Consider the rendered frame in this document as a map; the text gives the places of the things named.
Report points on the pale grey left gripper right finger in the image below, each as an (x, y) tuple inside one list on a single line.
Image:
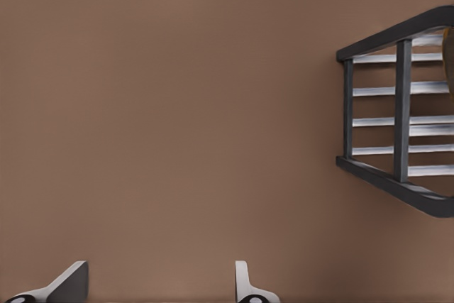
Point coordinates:
[(244, 283)]

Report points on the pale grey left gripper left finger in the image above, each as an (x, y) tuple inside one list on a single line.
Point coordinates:
[(67, 283)]

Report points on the dark grey shoe rack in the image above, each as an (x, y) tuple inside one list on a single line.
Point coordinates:
[(402, 111)]

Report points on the brown shoe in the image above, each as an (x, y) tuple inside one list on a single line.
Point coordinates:
[(449, 58)]

